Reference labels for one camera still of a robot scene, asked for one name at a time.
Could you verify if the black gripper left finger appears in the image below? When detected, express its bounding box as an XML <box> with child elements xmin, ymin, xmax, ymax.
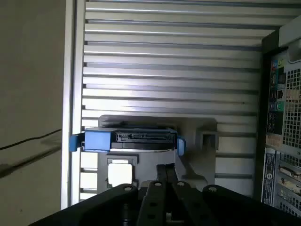
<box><xmin>30</xmin><ymin>164</ymin><xmax>168</xmax><ymax>226</ymax></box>

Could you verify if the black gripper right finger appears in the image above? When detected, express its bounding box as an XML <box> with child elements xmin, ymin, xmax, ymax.
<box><xmin>166</xmin><ymin>164</ymin><xmax>301</xmax><ymax>226</ymax></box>

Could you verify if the hard disk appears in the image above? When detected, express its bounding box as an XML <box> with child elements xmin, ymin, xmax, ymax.
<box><xmin>69</xmin><ymin>126</ymin><xmax>187</xmax><ymax>156</ymax></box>

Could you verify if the grey parts rack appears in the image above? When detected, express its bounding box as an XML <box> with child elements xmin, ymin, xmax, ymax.
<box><xmin>97</xmin><ymin>114</ymin><xmax>219</xmax><ymax>189</ymax></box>

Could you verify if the silver CPU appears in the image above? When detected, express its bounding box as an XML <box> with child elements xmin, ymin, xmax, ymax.
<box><xmin>107</xmin><ymin>162</ymin><xmax>133</xmax><ymax>185</ymax></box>

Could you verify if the open PC case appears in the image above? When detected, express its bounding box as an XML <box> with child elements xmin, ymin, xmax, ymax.
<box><xmin>256</xmin><ymin>16</ymin><xmax>301</xmax><ymax>217</ymax></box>

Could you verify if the thin black floor cable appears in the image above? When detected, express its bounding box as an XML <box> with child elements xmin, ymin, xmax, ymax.
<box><xmin>0</xmin><ymin>128</ymin><xmax>63</xmax><ymax>150</ymax></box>

